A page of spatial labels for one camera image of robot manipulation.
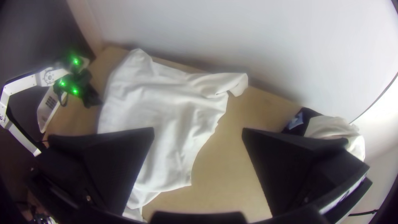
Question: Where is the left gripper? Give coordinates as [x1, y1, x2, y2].
[73, 71, 104, 109]

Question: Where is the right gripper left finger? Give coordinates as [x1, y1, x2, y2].
[32, 127, 155, 216]

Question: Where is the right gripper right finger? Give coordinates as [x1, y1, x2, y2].
[241, 127, 371, 218]

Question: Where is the white t-shirt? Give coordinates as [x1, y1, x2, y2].
[97, 48, 249, 222]

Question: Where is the white laundry basket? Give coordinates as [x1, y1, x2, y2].
[36, 89, 68, 134]

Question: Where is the heap of clothes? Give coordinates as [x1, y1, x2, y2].
[281, 107, 366, 163]

